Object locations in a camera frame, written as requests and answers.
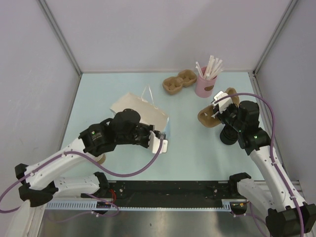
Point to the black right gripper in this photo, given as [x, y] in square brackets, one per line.
[221, 115]

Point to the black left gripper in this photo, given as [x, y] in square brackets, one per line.
[147, 128]

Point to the light blue paper bag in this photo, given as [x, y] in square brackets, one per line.
[149, 112]

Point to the brown pulp cup carrier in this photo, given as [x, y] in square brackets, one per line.
[209, 116]

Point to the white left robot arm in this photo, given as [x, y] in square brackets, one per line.
[42, 181]

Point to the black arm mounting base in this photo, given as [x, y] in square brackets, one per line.
[175, 193]

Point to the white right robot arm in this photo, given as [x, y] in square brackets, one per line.
[286, 212]

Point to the stacked black cup lids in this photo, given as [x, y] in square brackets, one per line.
[228, 135]

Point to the stacked brown paper cups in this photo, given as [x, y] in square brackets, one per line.
[101, 159]

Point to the pink straw holder cup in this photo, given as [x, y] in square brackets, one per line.
[204, 87]

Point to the white wrapped straws bundle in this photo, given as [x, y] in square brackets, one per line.
[213, 68]

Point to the brown pulp carrier stack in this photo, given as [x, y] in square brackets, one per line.
[174, 85]

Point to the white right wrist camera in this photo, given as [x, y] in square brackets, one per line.
[220, 102]

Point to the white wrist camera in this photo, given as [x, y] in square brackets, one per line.
[158, 144]
[220, 102]

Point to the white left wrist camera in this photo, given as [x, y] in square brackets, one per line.
[158, 144]

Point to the white slotted cable duct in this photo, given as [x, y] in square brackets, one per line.
[99, 206]

